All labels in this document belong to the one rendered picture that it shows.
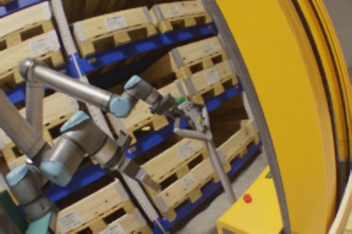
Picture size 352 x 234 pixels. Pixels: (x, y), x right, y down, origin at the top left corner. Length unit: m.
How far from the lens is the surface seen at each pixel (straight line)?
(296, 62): 0.39
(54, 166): 0.52
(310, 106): 0.41
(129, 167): 0.59
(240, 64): 0.46
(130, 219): 1.91
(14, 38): 1.92
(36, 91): 1.13
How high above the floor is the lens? 1.52
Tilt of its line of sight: 6 degrees down
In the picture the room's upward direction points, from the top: 24 degrees counter-clockwise
